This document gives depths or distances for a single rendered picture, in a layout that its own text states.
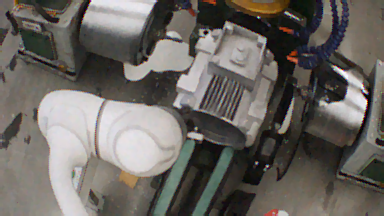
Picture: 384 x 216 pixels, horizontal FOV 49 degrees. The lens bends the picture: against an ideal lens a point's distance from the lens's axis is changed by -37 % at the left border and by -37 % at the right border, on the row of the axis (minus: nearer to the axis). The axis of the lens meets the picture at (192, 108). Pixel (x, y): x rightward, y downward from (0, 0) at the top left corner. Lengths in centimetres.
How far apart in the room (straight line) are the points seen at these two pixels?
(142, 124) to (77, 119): 13
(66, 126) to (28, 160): 72
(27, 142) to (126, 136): 82
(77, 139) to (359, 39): 124
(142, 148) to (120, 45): 53
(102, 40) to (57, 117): 48
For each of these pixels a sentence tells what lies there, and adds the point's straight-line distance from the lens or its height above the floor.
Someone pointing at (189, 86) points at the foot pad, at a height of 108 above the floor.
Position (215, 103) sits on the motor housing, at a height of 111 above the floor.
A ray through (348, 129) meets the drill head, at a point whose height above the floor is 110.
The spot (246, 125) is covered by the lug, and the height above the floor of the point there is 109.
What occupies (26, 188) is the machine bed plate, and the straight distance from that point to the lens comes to 162.
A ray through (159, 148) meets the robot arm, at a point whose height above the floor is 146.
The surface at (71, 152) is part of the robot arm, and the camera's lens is 94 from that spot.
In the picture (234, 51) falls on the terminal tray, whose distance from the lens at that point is 133.
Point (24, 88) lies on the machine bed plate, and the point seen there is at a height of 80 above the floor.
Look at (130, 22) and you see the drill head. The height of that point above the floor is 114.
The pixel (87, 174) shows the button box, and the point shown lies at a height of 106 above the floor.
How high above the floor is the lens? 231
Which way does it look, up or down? 68 degrees down
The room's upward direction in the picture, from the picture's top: 5 degrees clockwise
